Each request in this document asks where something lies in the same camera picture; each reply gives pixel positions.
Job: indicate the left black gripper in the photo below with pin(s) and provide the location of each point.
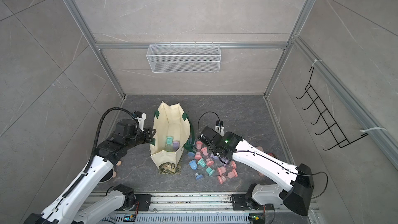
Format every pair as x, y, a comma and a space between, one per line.
149, 135

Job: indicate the teal hourglass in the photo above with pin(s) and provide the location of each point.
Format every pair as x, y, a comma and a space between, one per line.
210, 171
169, 144

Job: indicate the cream canvas tote bag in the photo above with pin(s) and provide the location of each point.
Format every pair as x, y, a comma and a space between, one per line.
171, 120

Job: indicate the purple hourglass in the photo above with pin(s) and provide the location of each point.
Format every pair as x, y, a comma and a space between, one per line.
175, 145

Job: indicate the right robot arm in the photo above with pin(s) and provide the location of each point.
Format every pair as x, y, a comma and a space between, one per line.
293, 185

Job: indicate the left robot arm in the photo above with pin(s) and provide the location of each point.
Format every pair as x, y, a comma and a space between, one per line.
67, 207

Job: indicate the blue hourglass left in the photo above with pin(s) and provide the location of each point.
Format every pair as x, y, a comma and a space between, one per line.
193, 165

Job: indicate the teal hourglass front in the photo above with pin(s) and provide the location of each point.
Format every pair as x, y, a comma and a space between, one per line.
210, 171

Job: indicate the blue hourglass lying front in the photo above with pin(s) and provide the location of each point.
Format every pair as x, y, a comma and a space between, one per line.
198, 176

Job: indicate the pink hourglass front right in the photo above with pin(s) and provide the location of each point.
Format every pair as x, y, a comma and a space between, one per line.
232, 174

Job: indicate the pink toy at left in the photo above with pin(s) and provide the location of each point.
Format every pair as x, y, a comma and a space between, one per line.
111, 174

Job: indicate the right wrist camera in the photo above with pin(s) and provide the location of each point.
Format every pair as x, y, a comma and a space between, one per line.
219, 128

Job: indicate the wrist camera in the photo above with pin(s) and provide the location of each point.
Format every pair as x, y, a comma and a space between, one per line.
219, 128
140, 117

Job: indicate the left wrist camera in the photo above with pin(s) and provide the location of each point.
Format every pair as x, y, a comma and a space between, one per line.
140, 117

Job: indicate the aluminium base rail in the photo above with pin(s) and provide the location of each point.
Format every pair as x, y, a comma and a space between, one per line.
207, 208

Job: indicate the white wire mesh basket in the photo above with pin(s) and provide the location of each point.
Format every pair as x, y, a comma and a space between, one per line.
189, 58

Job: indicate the black wire hook rack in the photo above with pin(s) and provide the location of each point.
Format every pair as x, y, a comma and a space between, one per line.
325, 115

